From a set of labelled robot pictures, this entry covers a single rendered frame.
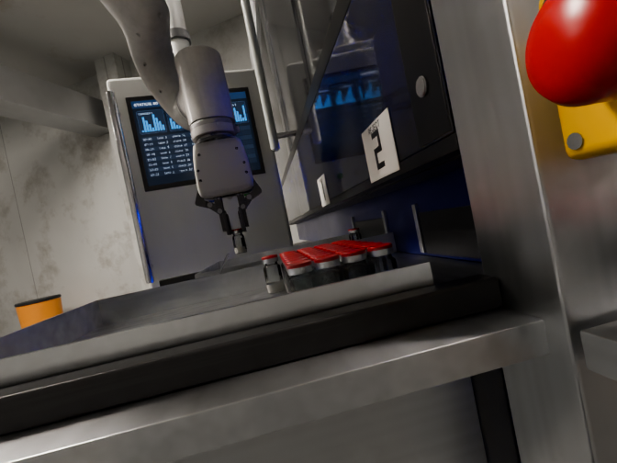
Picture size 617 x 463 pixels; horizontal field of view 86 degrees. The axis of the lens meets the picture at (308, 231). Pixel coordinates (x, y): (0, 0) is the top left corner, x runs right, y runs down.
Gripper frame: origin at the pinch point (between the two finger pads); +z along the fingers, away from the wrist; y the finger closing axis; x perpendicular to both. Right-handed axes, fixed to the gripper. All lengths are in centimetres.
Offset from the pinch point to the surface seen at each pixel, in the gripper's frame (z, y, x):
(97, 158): -144, 186, -413
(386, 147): -2.5, -18.4, 31.2
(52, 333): 8.6, 18.5, 25.8
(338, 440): 19.8, -6.6, 38.4
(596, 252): 8, -21, 49
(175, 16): -79, 8, -59
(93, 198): -95, 207, -422
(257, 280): 9.4, -2.4, 16.4
